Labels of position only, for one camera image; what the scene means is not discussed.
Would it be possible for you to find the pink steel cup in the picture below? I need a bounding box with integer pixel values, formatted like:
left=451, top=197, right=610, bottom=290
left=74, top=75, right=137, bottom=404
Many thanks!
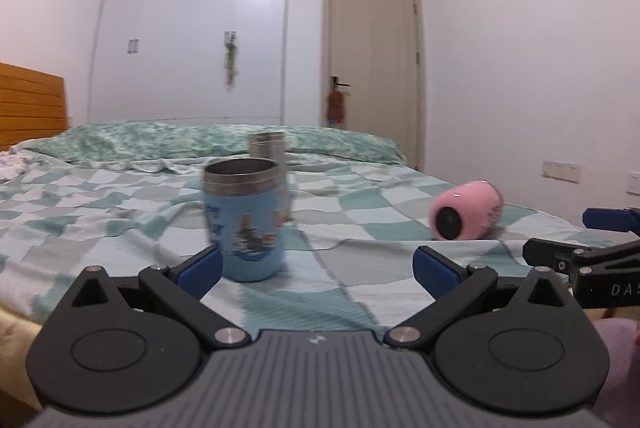
left=428, top=181, right=504, bottom=240

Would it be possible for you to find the blue cartoon steel cup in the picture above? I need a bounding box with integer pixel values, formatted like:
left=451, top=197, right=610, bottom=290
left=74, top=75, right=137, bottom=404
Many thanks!
left=203, top=157, right=286, bottom=283

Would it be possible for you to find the plain stainless steel cup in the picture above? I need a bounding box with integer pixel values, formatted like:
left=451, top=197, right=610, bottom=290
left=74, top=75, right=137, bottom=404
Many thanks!
left=248, top=131, right=288, bottom=180

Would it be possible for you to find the green floral quilt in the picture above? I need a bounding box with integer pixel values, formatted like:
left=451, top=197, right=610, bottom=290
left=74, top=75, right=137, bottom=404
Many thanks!
left=11, top=122, right=406, bottom=165

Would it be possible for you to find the checkered green bed sheet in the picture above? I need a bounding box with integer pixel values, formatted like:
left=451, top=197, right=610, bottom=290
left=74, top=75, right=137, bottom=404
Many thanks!
left=0, top=152, right=601, bottom=339

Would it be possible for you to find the orange wooden headboard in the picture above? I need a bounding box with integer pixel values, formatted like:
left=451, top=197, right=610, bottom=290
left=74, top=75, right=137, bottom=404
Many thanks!
left=0, top=63, right=68, bottom=151

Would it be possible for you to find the red hanging door ornament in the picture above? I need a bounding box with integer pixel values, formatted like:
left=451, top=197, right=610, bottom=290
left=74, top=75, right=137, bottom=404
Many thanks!
left=326, top=90, right=346, bottom=127

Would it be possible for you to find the beige wooden door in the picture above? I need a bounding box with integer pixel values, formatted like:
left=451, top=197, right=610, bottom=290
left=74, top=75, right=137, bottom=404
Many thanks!
left=320, top=0, right=426, bottom=169

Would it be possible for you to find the green hanging wardrobe ornament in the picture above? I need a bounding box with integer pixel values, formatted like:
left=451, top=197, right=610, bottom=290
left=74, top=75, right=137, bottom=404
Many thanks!
left=224, top=30, right=238, bottom=90

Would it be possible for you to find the white wardrobe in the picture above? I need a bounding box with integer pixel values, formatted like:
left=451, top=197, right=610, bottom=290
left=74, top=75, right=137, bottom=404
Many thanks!
left=88, top=0, right=286, bottom=125

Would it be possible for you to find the white wall switch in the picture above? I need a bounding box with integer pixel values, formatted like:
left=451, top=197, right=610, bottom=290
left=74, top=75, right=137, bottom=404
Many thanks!
left=626, top=171, right=640, bottom=196

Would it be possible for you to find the white wall socket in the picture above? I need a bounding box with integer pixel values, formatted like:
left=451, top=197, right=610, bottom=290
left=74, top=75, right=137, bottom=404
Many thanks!
left=541, top=160, right=582, bottom=184

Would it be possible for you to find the black door handle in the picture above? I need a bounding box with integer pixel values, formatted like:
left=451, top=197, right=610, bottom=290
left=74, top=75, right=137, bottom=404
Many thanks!
left=331, top=76, right=348, bottom=91

